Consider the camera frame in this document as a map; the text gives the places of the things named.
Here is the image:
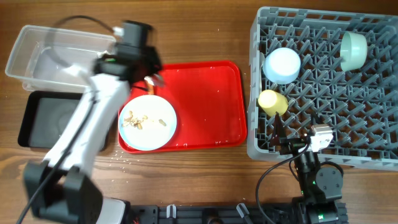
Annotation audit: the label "orange carrot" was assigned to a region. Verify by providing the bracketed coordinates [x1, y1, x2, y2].
[144, 76, 155, 95]

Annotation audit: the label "yellow plastic cup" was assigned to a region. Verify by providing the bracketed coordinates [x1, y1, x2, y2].
[257, 90, 288, 116]

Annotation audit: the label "light blue plate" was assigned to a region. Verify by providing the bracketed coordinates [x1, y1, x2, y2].
[118, 95, 177, 151]

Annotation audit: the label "peanut shell scraps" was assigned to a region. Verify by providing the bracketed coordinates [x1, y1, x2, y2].
[121, 110, 167, 130]

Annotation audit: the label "light blue bowl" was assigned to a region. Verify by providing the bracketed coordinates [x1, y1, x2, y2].
[262, 47, 301, 85]

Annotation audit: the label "mint green bowl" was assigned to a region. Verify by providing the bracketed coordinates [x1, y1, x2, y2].
[340, 32, 368, 72]

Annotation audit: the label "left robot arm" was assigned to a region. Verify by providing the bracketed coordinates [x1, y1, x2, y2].
[21, 20, 162, 223]

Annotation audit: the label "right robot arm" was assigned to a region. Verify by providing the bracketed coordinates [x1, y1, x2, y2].
[271, 114, 348, 223]

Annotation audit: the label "red serving tray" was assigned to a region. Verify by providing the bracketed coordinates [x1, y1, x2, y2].
[118, 59, 249, 154]

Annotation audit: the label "clear plastic bin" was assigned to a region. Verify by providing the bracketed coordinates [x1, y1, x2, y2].
[5, 26, 116, 93]

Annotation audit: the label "black rectangular tray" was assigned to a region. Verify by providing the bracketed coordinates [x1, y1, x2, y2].
[17, 90, 113, 152]

